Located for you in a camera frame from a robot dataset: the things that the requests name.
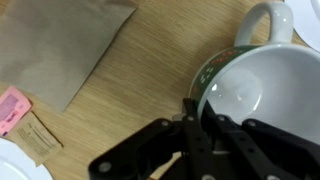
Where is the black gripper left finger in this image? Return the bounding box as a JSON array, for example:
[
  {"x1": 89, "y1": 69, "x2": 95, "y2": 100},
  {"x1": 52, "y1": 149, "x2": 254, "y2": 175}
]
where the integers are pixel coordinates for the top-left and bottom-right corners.
[{"x1": 88, "y1": 98, "x2": 216, "y2": 180}]

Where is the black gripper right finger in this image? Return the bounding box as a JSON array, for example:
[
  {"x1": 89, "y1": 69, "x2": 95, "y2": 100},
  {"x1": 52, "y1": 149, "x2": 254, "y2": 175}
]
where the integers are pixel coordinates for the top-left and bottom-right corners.
[{"x1": 200, "y1": 99, "x2": 320, "y2": 180}]

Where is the white and green mug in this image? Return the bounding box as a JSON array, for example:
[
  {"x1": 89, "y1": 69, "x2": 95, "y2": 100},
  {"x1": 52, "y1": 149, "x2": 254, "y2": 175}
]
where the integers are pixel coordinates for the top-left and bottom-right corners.
[{"x1": 188, "y1": 1, "x2": 320, "y2": 146}]

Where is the large white plate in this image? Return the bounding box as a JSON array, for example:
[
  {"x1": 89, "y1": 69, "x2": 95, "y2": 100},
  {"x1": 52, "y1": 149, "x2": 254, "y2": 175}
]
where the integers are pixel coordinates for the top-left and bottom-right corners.
[{"x1": 284, "y1": 0, "x2": 320, "y2": 53}]

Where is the brown sugar packet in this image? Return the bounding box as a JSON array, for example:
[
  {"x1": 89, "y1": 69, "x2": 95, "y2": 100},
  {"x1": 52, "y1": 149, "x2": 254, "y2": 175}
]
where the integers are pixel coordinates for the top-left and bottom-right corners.
[{"x1": 5, "y1": 111, "x2": 64, "y2": 167}]

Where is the brown paper napkin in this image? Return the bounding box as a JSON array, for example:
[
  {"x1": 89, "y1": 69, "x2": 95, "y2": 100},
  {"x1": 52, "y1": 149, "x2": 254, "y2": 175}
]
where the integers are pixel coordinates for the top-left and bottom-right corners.
[{"x1": 0, "y1": 0, "x2": 138, "y2": 113}]

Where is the small white plate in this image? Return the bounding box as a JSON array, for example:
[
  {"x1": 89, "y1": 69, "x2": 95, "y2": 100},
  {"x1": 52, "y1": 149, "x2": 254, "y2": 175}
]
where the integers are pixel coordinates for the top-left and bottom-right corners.
[{"x1": 0, "y1": 137, "x2": 54, "y2": 180}]

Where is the pink sweetener packet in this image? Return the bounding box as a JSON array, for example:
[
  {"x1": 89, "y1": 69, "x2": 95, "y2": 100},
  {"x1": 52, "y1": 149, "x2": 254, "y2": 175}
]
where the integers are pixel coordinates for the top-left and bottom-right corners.
[{"x1": 0, "y1": 85, "x2": 33, "y2": 137}]

